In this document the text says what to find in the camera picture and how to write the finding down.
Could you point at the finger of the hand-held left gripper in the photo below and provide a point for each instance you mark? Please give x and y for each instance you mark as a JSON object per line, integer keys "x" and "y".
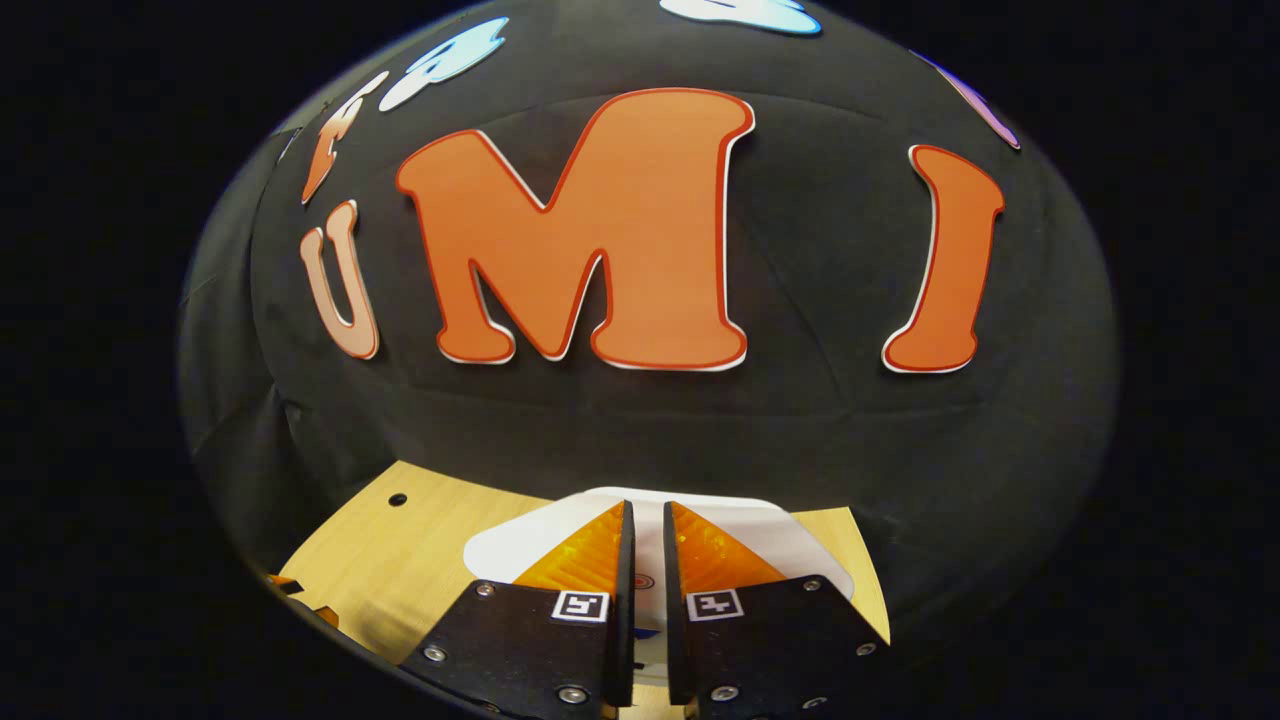
{"x": 325, "y": 615}
{"x": 285, "y": 583}

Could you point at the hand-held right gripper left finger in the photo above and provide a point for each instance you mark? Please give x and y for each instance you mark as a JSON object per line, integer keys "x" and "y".
{"x": 624, "y": 620}

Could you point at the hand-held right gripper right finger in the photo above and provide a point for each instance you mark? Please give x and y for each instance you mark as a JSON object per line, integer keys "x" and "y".
{"x": 674, "y": 620}

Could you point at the white desktop garbage bin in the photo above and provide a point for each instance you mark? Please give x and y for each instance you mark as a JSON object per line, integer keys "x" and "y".
{"x": 500, "y": 550}

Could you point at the wooden desktop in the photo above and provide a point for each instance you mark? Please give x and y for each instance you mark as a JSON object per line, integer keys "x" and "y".
{"x": 400, "y": 560}

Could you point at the black backdrop cloth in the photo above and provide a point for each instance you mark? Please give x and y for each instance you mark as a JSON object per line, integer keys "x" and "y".
{"x": 820, "y": 400}

